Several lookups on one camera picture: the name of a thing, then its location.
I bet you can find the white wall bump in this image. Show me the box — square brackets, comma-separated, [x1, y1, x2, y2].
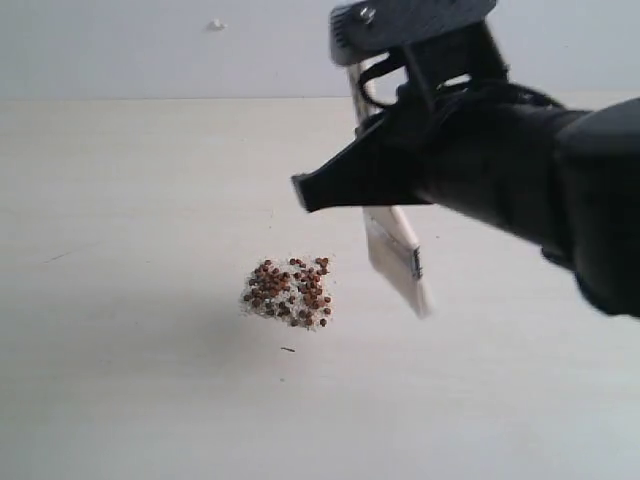
[206, 19, 226, 31]

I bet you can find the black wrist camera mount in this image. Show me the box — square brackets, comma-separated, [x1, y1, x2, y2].
[329, 0, 508, 109]

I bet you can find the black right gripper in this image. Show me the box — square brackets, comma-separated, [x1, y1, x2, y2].
[291, 85, 560, 240]

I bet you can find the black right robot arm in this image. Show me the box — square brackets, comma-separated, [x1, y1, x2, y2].
[292, 82, 639, 316]

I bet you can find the pile of pellets and crumbs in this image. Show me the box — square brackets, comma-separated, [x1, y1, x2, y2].
[239, 256, 333, 331]

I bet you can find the wooden paint brush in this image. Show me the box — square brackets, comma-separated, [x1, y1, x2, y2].
[344, 54, 434, 320]

